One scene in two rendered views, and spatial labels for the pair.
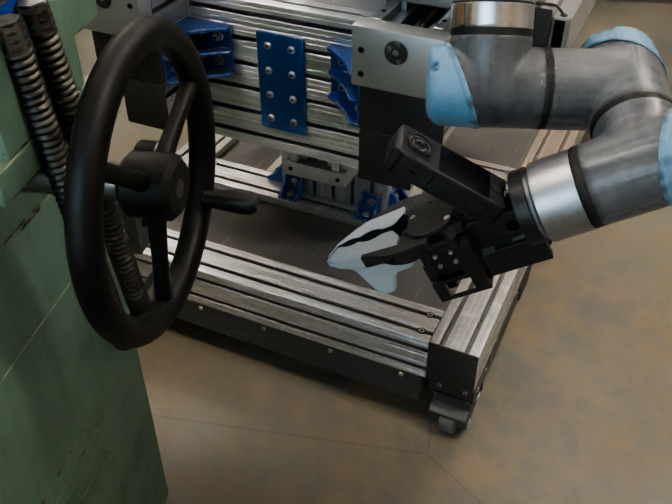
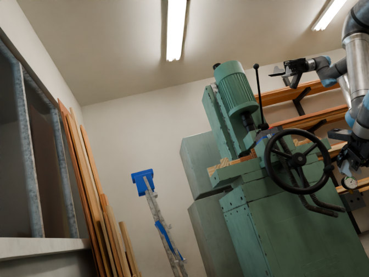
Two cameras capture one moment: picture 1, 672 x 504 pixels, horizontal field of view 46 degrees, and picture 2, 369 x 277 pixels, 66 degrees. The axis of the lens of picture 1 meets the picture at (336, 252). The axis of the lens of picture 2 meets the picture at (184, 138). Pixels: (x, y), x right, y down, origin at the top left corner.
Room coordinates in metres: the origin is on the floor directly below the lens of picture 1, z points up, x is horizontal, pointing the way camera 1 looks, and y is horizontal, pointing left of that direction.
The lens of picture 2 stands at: (-0.22, -0.83, 0.67)
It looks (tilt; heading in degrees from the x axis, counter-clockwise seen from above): 18 degrees up; 70
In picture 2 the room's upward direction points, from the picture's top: 18 degrees counter-clockwise
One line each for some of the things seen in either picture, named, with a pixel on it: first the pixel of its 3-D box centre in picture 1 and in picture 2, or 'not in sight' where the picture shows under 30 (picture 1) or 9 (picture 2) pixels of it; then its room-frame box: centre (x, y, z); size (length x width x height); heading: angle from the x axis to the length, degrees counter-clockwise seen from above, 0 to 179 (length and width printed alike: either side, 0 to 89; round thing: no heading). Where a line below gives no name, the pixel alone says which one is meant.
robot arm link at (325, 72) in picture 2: not in sight; (329, 75); (1.16, 0.30, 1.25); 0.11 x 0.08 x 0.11; 113
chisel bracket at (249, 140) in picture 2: not in sight; (254, 140); (0.66, 0.52, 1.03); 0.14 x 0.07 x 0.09; 79
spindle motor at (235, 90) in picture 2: not in sight; (235, 90); (0.65, 0.50, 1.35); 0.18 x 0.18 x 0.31
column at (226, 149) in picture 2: not in sight; (234, 136); (0.71, 0.78, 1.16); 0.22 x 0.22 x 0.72; 79
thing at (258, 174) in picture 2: not in sight; (273, 172); (0.64, 0.44, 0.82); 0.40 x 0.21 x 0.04; 169
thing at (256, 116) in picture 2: not in sight; (255, 117); (0.84, 0.68, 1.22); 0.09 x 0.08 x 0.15; 79
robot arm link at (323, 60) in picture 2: not in sight; (319, 63); (1.15, 0.32, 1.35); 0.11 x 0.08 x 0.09; 169
